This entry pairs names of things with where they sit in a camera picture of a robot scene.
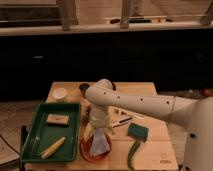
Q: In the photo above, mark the white small bowl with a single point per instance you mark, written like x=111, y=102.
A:
x=59, y=94

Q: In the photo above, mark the silver metal utensil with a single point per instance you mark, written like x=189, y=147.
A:
x=120, y=120

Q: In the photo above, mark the green cucumber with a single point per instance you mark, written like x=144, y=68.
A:
x=131, y=153

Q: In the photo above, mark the green scrub sponge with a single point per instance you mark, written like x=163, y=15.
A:
x=138, y=132

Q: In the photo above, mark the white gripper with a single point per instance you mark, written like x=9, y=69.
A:
x=95, y=122

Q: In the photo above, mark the red bowl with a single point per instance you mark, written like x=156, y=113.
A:
x=85, y=148

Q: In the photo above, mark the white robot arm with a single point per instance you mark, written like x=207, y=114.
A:
x=196, y=116

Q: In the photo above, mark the green plastic tray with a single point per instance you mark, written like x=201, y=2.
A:
x=42, y=135

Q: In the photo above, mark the light blue towel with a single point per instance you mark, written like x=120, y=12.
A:
x=100, y=144

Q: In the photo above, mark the yellow corn cob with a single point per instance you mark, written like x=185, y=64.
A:
x=52, y=149

